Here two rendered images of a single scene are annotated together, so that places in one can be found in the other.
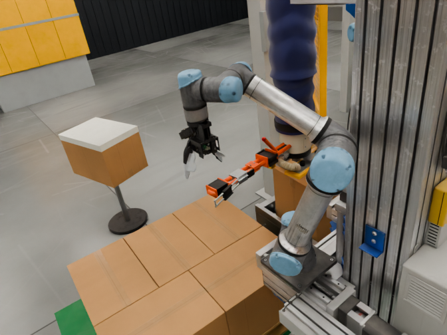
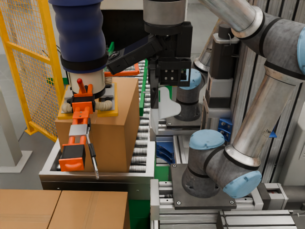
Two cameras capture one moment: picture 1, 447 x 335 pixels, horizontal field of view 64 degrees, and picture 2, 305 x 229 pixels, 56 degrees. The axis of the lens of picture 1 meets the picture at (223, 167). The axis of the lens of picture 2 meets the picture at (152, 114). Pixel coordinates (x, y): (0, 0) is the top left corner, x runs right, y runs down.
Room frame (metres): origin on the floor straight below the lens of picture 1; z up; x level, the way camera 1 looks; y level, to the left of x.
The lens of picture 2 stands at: (0.81, 0.52, 1.86)
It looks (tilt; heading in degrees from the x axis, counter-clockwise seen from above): 33 degrees down; 302
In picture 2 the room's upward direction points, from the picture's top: straight up
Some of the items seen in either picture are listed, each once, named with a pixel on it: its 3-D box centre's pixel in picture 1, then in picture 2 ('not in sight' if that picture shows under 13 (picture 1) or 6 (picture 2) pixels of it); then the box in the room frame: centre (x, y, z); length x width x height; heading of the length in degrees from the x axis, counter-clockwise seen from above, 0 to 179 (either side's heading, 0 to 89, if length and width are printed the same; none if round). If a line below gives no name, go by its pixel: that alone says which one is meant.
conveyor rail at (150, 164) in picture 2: not in sight; (154, 96); (2.09, -1.54, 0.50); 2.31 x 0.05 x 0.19; 121
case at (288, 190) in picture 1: (328, 187); (104, 122); (1.95, -0.67, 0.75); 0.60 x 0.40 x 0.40; 117
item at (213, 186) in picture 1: (217, 187); (72, 156); (1.43, 0.04, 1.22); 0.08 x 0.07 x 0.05; 129
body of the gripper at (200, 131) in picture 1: (201, 136); (167, 53); (1.07, 0.05, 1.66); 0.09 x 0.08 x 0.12; 33
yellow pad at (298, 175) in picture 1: (310, 159); (107, 95); (1.73, -0.49, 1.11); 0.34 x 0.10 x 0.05; 129
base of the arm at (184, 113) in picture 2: not in sight; (187, 105); (1.34, -0.66, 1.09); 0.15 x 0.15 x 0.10
